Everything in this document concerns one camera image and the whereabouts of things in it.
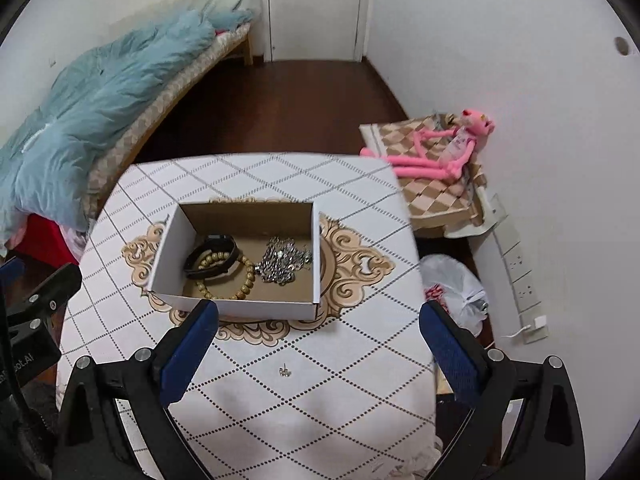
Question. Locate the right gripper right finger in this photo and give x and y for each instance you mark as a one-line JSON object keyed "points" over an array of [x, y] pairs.
{"points": [[456, 352]]}

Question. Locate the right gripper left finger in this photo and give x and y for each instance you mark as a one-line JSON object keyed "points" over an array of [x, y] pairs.
{"points": [[182, 349]]}

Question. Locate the black smart watch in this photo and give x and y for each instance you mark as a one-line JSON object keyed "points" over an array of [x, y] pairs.
{"points": [[213, 257]]}

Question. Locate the red cloth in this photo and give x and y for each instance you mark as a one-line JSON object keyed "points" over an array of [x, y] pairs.
{"points": [[42, 240]]}

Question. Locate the white power strip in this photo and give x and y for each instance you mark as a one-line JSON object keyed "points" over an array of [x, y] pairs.
{"points": [[518, 270]]}

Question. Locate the white plastic bag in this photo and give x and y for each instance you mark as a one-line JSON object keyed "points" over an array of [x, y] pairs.
{"points": [[457, 289]]}

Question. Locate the white charger plug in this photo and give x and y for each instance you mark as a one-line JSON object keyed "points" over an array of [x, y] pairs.
{"points": [[537, 323]]}

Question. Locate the small silver earring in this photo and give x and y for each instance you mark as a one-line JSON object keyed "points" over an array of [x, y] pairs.
{"points": [[284, 371]]}

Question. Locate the patterned white tablecloth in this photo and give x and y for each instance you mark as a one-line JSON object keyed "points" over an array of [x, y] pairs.
{"points": [[349, 395]]}

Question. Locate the light blue duvet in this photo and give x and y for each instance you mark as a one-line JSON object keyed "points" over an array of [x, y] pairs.
{"points": [[45, 164]]}

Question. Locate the white cardboard box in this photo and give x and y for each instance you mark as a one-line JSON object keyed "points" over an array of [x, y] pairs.
{"points": [[276, 276]]}

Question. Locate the bed with checkered mattress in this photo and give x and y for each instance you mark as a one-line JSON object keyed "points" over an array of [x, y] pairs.
{"points": [[107, 170]]}

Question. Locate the brown checkered cushion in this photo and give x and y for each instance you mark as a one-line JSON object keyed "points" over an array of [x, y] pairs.
{"points": [[446, 208]]}

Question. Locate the pink panther plush toy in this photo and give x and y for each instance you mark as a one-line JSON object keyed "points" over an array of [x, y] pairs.
{"points": [[417, 151]]}

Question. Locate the white door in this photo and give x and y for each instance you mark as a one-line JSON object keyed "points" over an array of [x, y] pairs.
{"points": [[315, 30]]}

